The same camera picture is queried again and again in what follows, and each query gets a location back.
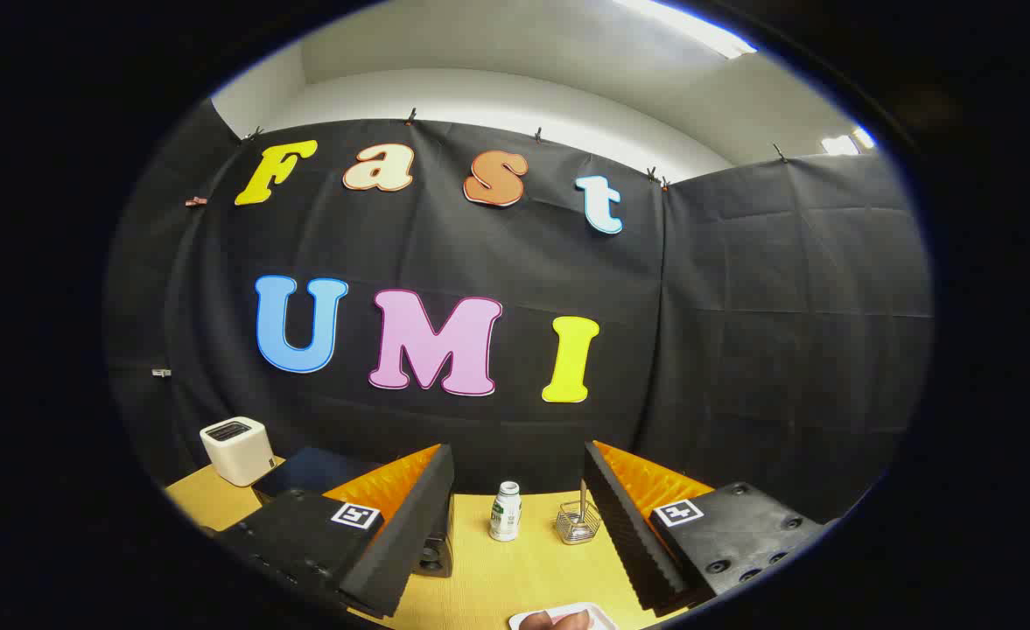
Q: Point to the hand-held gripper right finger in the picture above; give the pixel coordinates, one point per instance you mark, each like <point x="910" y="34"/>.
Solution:
<point x="624" y="534"/>

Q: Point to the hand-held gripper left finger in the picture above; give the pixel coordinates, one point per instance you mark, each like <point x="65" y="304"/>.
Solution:
<point x="414" y="525"/>

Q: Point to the white square dish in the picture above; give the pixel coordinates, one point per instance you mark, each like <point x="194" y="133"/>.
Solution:
<point x="604" y="618"/>

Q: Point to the black toaster oven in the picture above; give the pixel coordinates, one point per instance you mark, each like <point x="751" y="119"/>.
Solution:
<point x="304" y="468"/>

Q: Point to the wooden stick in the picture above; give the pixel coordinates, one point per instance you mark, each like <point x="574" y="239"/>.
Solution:
<point x="583" y="494"/>

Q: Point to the white bottle green label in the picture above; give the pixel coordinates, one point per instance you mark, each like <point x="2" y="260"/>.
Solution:
<point x="506" y="516"/>

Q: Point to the white cube appliance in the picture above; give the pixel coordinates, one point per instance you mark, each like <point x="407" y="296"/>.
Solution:
<point x="239" y="455"/>

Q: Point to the small ceiling light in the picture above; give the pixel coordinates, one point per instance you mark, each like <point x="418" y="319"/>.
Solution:
<point x="843" y="144"/>

